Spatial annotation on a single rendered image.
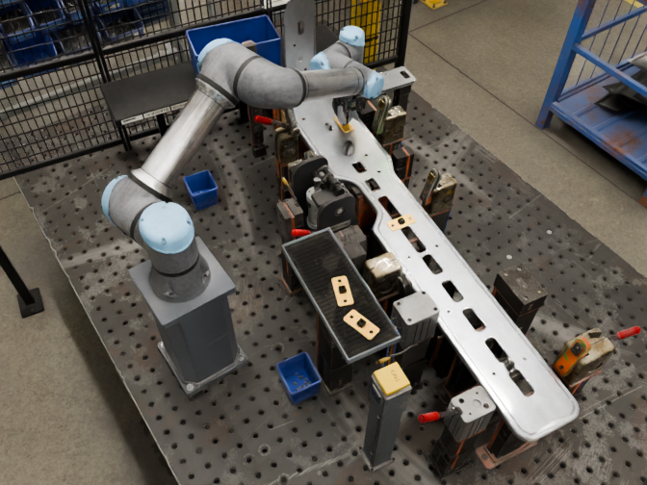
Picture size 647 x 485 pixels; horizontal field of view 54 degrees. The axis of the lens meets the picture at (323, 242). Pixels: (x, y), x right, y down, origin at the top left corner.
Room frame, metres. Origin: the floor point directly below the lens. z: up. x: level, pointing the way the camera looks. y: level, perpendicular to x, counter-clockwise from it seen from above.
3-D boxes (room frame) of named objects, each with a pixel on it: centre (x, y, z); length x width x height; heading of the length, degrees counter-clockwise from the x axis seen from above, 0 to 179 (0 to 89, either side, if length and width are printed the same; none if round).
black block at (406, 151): (1.55, -0.26, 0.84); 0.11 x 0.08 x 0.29; 117
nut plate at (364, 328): (0.78, -0.09, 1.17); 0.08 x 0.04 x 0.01; 48
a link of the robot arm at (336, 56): (1.56, -0.02, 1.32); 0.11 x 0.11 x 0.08; 48
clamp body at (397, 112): (1.69, -0.23, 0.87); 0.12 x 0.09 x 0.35; 117
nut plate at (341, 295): (0.87, -0.05, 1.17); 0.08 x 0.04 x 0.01; 13
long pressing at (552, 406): (1.22, -0.25, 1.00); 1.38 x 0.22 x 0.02; 27
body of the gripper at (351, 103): (1.64, -0.08, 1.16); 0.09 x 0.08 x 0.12; 27
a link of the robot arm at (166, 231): (0.95, 0.37, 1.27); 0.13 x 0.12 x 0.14; 48
